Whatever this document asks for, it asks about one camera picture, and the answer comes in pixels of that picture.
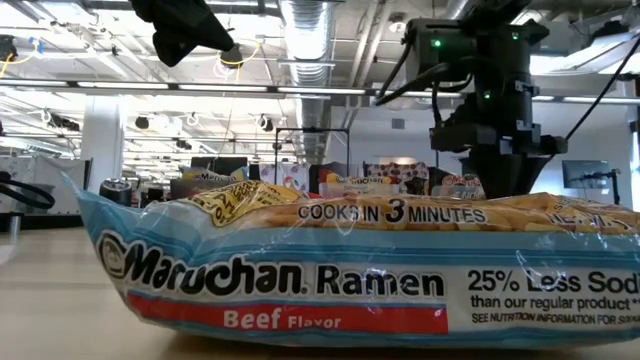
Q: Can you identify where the white colourful patterned cloth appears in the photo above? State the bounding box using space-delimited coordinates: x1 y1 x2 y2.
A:
259 162 309 191

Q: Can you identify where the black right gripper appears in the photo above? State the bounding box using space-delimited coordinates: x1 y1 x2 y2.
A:
428 82 570 200

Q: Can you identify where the white building column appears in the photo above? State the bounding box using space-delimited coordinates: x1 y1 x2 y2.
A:
79 94 126 196

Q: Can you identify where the black Fire Noodle packet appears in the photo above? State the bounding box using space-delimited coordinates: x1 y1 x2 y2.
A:
430 172 487 199

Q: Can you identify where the grey office partition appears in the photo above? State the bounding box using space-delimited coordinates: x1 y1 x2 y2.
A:
0 155 94 216

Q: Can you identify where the wall-mounted dark screen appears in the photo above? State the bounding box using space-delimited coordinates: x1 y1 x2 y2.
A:
562 159 612 190

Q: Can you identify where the bright ceiling light panel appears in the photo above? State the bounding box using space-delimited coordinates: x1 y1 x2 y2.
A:
529 52 571 76

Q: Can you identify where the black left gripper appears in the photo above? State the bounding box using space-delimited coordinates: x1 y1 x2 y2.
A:
128 0 237 69

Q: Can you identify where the clear plastic bin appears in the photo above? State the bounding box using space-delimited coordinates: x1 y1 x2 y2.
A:
430 184 494 200
318 180 401 199

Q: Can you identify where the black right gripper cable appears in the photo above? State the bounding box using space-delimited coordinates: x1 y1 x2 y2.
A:
373 37 474 126

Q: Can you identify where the long black arm cable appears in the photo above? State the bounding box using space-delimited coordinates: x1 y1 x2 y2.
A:
563 34 640 142

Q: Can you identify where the blue Maruchan ramen packet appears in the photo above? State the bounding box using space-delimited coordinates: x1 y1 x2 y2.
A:
180 166 250 185
62 172 640 351

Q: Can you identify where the polka dot patterned cloth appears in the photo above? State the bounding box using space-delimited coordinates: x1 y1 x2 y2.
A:
364 162 431 196

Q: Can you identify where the dark grey plastic bin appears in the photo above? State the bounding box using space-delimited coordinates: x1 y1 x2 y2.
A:
169 177 251 201

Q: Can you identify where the black cylindrical bin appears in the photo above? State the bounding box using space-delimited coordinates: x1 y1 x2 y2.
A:
98 178 134 206

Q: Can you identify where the long ceiling light strip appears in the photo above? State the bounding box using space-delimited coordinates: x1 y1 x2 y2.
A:
0 78 369 97
532 92 640 106

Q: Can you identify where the black ceiling device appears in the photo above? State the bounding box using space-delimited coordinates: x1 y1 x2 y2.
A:
0 34 19 64
219 47 245 70

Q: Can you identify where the red Maruchan ramen packet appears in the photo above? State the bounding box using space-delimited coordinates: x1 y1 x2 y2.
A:
323 171 397 197

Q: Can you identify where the silver air duct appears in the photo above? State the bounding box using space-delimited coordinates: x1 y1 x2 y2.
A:
278 0 346 164

